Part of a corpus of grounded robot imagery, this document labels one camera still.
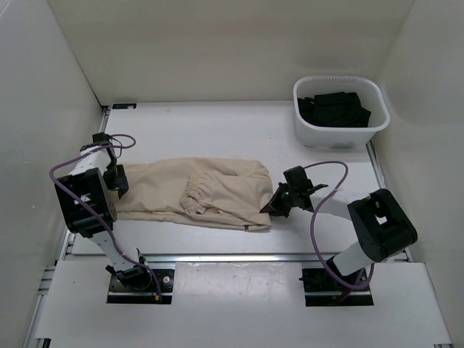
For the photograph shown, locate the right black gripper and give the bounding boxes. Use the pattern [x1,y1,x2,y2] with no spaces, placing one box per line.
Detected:
[261,182,299,218]

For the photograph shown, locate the beige trousers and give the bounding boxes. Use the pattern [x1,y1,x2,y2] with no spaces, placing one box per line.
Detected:
[115,157,273,231]

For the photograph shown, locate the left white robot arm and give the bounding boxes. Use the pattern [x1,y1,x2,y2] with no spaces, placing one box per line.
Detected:
[49,133,154,291]

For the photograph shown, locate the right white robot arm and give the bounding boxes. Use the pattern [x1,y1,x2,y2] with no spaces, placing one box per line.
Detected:
[261,161,418,290]

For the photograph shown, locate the white plastic basket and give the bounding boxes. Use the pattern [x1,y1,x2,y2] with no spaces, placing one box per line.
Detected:
[293,76,390,147]

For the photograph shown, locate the black folded garment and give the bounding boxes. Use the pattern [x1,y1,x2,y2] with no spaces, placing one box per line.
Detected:
[297,92,371,128]

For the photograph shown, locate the front aluminium rail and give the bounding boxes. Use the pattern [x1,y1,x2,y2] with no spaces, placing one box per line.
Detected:
[146,253,320,263]

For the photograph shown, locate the left aluminium frame rail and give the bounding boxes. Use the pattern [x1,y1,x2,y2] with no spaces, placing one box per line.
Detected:
[21,104,112,348]

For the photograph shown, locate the aluminium frame rail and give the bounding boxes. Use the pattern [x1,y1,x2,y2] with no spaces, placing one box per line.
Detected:
[21,104,112,348]
[366,141,418,260]

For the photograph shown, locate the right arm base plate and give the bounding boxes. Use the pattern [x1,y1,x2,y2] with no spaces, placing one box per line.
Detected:
[299,268,374,307]

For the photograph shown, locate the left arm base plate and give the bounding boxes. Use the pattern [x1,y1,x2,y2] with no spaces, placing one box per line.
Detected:
[105,265,175,305]

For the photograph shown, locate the right aluminium frame rail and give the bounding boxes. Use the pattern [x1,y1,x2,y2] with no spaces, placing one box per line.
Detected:
[366,141,418,260]

